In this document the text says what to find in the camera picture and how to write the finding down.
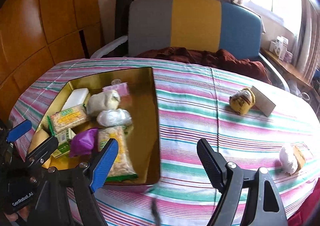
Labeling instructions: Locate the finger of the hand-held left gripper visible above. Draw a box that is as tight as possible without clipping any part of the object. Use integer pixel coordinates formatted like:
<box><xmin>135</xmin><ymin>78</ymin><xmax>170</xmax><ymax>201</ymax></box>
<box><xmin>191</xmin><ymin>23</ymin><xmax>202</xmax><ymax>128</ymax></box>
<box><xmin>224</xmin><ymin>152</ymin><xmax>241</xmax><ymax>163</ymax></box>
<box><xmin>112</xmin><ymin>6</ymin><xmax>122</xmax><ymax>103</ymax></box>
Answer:
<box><xmin>6</xmin><ymin>119</ymin><xmax>33</xmax><ymax>143</ymax></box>
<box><xmin>26</xmin><ymin>136</ymin><xmax>59</xmax><ymax>166</ymax></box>

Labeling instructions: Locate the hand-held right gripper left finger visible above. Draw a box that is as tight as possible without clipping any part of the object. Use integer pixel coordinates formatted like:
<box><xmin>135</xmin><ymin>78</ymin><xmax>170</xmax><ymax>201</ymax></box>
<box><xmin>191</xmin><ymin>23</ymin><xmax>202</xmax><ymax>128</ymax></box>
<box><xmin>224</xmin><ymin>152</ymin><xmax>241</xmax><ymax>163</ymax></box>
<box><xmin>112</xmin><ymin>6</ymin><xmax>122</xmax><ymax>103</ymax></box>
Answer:
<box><xmin>27</xmin><ymin>138</ymin><xmax>119</xmax><ymax>226</ymax></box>

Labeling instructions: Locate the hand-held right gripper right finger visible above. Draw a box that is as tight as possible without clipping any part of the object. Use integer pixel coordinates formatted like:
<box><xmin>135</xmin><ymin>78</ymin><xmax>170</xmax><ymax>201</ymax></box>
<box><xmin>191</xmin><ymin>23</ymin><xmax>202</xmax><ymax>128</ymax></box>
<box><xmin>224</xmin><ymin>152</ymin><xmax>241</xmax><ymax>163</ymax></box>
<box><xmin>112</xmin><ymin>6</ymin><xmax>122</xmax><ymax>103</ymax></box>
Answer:
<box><xmin>196</xmin><ymin>138</ymin><xmax>289</xmax><ymax>226</ymax></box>

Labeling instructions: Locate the large rice cracker packet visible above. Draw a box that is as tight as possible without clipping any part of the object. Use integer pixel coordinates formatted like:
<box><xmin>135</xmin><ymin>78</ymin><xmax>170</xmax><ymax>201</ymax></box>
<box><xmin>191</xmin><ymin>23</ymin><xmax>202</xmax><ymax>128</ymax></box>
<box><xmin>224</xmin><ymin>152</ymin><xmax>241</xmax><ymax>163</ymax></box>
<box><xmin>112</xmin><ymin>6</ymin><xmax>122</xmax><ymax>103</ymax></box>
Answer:
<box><xmin>96</xmin><ymin>125</ymin><xmax>138</xmax><ymax>182</ymax></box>

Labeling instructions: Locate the pale yellow snack packet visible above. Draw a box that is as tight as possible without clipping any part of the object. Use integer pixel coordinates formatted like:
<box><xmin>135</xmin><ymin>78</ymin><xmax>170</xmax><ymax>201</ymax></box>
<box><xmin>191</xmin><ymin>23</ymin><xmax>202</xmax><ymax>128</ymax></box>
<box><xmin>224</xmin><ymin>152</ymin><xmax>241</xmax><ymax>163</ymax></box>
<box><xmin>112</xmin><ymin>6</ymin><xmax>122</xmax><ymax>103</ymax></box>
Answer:
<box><xmin>51</xmin><ymin>128</ymin><xmax>77</xmax><ymax>158</ymax></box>

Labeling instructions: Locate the purple snack packet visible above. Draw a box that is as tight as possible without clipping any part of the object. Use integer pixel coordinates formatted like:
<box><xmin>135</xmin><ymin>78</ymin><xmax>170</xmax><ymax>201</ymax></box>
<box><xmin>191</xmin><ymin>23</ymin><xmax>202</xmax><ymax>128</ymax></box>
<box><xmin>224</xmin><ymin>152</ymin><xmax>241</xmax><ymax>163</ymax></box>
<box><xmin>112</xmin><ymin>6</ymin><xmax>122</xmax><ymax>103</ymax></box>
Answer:
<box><xmin>69</xmin><ymin>128</ymin><xmax>99</xmax><ymax>158</ymax></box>

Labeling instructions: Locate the green label cracker packet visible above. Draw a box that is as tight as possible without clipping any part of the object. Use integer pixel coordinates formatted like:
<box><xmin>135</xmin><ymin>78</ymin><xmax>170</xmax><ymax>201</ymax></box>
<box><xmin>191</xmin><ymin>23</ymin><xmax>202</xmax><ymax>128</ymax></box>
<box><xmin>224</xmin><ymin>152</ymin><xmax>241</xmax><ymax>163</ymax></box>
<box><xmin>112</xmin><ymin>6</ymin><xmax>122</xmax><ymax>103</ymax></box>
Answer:
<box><xmin>47</xmin><ymin>104</ymin><xmax>92</xmax><ymax>136</ymax></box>

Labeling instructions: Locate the white bun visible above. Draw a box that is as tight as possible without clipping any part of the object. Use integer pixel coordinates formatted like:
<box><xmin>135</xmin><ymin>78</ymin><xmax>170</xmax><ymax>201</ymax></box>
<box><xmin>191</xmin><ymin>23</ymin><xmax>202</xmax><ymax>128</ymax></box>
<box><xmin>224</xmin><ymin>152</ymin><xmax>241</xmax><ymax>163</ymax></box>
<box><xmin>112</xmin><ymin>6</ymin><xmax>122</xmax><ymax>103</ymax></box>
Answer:
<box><xmin>96</xmin><ymin>108</ymin><xmax>132</xmax><ymax>126</ymax></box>

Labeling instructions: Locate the cream bun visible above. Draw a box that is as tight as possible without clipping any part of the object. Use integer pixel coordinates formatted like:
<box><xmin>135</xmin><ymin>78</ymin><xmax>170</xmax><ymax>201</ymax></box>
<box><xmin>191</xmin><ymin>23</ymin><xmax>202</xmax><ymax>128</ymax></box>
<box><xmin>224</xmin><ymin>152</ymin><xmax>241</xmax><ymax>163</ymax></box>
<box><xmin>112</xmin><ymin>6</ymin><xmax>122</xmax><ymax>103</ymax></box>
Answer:
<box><xmin>86</xmin><ymin>90</ymin><xmax>122</xmax><ymax>116</ymax></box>

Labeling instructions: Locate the gold tin box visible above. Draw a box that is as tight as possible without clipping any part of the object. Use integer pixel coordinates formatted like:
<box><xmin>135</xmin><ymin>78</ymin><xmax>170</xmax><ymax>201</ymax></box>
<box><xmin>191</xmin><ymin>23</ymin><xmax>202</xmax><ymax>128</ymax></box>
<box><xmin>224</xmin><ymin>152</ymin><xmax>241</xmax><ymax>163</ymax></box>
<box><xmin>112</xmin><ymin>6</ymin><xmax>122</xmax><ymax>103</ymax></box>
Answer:
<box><xmin>27</xmin><ymin>67</ymin><xmax>161</xmax><ymax>185</ymax></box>

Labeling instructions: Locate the pink snack packet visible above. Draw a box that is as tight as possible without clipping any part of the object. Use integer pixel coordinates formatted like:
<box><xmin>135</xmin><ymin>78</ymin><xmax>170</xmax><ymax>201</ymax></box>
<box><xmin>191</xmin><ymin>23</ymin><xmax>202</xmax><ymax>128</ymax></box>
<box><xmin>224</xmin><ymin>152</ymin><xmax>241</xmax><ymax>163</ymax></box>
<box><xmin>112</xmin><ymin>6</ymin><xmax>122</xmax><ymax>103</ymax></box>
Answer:
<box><xmin>102</xmin><ymin>79</ymin><xmax>129</xmax><ymax>98</ymax></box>

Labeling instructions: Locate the person's left hand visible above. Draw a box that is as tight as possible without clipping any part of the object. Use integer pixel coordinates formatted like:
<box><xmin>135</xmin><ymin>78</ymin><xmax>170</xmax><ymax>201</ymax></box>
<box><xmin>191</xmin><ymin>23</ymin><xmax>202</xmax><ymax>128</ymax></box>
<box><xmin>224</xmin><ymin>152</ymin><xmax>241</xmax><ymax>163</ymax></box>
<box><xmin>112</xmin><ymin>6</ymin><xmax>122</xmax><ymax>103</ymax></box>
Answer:
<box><xmin>10</xmin><ymin>207</ymin><xmax>32</xmax><ymax>221</ymax></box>

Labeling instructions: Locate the tan bread roll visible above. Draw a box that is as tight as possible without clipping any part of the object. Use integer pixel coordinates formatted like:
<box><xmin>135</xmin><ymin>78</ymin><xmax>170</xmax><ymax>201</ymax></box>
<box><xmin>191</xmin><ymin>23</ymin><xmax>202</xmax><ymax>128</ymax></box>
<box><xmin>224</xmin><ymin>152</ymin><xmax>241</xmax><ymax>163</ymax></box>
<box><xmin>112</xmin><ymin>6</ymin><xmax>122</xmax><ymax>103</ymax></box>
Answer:
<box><xmin>29</xmin><ymin>130</ymin><xmax>50</xmax><ymax>153</ymax></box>

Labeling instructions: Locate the striped tablecloth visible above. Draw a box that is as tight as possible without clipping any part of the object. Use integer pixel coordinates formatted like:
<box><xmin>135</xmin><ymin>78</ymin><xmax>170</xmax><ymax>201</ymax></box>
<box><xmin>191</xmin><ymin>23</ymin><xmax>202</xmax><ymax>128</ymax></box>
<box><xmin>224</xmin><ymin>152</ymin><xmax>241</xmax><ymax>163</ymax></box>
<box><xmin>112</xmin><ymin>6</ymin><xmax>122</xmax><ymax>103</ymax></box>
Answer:
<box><xmin>9</xmin><ymin>57</ymin><xmax>320</xmax><ymax>226</ymax></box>

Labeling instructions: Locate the white rectangular block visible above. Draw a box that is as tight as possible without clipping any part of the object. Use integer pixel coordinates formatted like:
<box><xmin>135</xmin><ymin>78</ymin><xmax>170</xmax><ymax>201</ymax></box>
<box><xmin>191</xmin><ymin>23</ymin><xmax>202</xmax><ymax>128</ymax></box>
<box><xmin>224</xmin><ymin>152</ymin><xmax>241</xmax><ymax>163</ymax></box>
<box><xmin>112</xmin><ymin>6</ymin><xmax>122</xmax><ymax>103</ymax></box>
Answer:
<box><xmin>61</xmin><ymin>88</ymin><xmax>91</xmax><ymax>112</ymax></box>

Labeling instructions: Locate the yellow wrapped pastry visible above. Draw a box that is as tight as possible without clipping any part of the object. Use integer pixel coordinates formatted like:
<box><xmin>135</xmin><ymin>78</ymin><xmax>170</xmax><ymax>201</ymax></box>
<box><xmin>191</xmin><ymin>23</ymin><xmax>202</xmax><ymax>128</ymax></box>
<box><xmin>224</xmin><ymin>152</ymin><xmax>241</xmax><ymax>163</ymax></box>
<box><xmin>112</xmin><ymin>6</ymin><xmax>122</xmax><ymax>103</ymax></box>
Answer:
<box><xmin>229</xmin><ymin>87</ymin><xmax>256</xmax><ymax>116</ymax></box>

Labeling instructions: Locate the white and tan snack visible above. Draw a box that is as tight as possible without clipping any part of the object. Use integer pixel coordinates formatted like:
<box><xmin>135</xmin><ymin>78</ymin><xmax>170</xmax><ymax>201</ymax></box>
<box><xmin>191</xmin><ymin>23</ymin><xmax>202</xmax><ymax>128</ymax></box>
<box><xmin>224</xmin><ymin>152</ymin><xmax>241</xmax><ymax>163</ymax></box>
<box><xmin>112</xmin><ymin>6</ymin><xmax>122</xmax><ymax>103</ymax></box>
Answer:
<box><xmin>279</xmin><ymin>145</ymin><xmax>307</xmax><ymax>175</ymax></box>

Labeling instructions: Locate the red garment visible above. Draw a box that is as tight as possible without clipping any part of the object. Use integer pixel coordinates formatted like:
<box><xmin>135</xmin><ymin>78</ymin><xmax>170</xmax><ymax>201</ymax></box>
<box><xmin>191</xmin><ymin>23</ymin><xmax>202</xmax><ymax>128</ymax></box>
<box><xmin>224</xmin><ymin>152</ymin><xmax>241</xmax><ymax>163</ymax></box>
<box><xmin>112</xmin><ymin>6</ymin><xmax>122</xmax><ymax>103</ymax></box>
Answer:
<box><xmin>287</xmin><ymin>178</ymin><xmax>320</xmax><ymax>226</ymax></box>

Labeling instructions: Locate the dark red cloth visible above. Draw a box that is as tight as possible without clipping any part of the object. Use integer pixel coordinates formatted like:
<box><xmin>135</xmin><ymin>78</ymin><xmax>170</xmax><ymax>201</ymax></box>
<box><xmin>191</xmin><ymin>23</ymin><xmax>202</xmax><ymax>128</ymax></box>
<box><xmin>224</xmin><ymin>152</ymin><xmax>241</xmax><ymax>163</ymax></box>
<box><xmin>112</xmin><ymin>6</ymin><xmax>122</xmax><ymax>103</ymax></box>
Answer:
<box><xmin>135</xmin><ymin>47</ymin><xmax>272</xmax><ymax>85</ymax></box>

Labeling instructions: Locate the wooden wardrobe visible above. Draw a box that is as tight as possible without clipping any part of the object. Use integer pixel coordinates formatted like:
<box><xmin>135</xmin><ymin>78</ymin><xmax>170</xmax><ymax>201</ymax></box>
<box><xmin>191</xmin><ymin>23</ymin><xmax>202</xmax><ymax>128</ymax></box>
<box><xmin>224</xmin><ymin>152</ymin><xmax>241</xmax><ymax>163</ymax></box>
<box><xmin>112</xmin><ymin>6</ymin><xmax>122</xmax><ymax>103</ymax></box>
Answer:
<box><xmin>0</xmin><ymin>0</ymin><xmax>104</xmax><ymax>119</ymax></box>

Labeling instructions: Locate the wooden windowsill shelf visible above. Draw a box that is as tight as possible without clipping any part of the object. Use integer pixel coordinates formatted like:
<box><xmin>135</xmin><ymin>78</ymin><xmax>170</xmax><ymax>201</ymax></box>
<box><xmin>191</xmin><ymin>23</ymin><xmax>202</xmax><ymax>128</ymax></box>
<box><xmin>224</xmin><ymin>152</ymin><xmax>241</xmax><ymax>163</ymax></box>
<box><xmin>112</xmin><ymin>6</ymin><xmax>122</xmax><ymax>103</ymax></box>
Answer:
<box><xmin>260</xmin><ymin>47</ymin><xmax>313</xmax><ymax>92</ymax></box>

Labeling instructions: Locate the white carton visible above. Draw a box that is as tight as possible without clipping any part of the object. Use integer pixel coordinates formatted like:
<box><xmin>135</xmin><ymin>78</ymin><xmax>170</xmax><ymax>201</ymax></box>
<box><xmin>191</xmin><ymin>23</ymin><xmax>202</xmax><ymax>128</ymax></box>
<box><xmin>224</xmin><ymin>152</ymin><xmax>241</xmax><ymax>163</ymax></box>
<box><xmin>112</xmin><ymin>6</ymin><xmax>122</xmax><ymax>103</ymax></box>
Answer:
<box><xmin>274</xmin><ymin>36</ymin><xmax>289</xmax><ymax>60</ymax></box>

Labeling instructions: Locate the grey yellow blue chair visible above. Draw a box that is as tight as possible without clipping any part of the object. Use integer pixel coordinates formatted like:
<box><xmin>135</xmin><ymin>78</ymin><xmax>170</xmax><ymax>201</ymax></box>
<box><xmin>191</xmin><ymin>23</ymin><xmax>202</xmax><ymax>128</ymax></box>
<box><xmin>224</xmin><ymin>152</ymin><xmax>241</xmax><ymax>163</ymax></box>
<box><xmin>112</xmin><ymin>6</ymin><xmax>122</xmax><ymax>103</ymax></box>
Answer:
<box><xmin>90</xmin><ymin>0</ymin><xmax>292</xmax><ymax>92</ymax></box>

